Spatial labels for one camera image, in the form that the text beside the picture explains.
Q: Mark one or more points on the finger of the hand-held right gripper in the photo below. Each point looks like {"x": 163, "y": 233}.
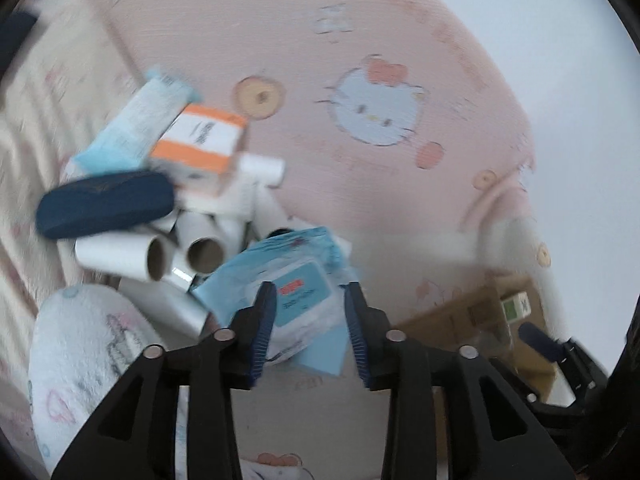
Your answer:
{"x": 537, "y": 339}

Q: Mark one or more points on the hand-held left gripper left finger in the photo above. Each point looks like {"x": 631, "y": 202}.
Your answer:
{"x": 265, "y": 332}

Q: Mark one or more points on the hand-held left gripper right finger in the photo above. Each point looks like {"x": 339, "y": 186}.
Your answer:
{"x": 356, "y": 335}

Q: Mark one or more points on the blue wet wipes pack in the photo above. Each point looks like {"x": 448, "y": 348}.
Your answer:
{"x": 300, "y": 280}

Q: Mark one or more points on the brown cardboard box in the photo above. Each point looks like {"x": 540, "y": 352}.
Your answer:
{"x": 450, "y": 315}

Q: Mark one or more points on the green and white box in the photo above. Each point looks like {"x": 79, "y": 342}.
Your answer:
{"x": 515, "y": 306}

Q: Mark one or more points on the white knitted blanket roll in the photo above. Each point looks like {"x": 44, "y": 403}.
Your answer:
{"x": 515, "y": 240}

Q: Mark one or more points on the pile of white paper rolls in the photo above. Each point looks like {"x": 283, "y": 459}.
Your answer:
{"x": 115, "y": 252}

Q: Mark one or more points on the white plush printed pillow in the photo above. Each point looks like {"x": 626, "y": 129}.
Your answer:
{"x": 80, "y": 350}

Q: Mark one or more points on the orange and white box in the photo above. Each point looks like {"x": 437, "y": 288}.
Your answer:
{"x": 200, "y": 145}

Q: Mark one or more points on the navy glasses case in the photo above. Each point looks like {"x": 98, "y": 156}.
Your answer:
{"x": 100, "y": 202}

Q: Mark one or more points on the light blue tissue packet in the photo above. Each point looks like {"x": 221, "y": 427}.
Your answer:
{"x": 125, "y": 130}

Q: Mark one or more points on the pink cartoon printed blanket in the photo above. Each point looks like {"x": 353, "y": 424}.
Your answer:
{"x": 300, "y": 35}

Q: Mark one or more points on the cream ribbed blanket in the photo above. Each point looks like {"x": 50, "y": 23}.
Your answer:
{"x": 50, "y": 100}

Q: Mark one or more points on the dark blue cloth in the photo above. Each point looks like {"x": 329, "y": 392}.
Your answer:
{"x": 15, "y": 40}

